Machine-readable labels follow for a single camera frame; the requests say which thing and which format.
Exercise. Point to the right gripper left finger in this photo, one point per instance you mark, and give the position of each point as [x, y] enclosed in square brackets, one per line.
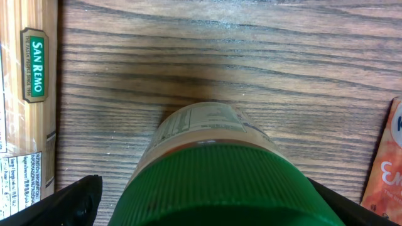
[74, 205]

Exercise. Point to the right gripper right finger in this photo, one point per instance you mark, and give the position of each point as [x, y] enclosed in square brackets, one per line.
[348, 211]

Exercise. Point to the orange tissue pack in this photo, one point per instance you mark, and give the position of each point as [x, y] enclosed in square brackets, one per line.
[383, 191]

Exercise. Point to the spaghetti pack orange ends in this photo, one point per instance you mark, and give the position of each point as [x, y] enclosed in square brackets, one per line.
[28, 102]

